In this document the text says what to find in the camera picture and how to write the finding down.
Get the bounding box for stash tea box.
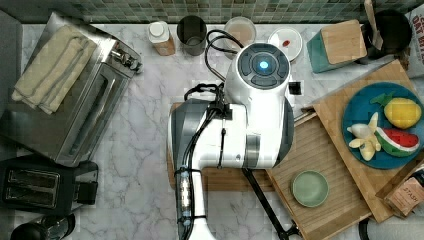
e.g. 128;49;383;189
385;168;424;218

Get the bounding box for black utensil holder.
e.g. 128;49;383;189
357;9;412;64

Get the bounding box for teal box wooden lid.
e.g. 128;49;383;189
307;19;367;73

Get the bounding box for beige folded towel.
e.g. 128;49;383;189
11;25;97;114

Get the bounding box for white lidded round container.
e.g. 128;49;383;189
268;27;303;61

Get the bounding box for white capped spice bottle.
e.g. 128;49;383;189
148;21;175;56

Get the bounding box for oat bag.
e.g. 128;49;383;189
407;4;424;78

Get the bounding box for dark metal cup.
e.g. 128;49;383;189
177;15;207;56

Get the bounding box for black slot toaster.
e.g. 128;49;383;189
0;154;98;216

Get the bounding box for green ceramic plate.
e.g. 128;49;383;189
291;170;330;208

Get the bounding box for toy watermelon slice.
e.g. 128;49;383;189
375;127;420;157

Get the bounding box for wooden spatula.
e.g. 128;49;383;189
364;0;383;50

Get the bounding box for stainless toaster oven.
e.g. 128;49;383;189
1;12;143;167

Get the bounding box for black kettle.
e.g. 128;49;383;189
10;214;76;240

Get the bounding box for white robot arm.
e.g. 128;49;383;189
167;43;294;240

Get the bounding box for blue plate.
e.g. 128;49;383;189
341;82;423;169

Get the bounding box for wooden drawer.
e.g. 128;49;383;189
267;113;371;240

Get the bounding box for toy lemon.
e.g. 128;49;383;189
384;98;422;129

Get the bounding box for glass jar with powder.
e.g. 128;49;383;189
223;16;256;59

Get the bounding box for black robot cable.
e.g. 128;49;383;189
203;29;245;82

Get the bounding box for toy banana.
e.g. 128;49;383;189
347;112;381;161

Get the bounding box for wooden cutting board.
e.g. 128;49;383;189
166;101;275;192

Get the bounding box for wooden drawer cabinet top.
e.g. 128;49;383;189
314;60;423;223

